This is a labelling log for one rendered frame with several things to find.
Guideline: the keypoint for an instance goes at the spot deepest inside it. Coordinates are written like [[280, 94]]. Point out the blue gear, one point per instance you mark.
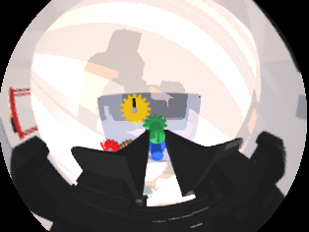
[[156, 150]]

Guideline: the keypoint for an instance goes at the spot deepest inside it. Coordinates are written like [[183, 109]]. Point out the red gear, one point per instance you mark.
[[110, 143]]

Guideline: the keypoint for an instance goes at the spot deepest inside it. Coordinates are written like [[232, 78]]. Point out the green gear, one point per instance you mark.
[[156, 126]]

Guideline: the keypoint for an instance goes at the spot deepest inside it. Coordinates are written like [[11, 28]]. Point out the yellow gear with black stripe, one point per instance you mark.
[[139, 103]]

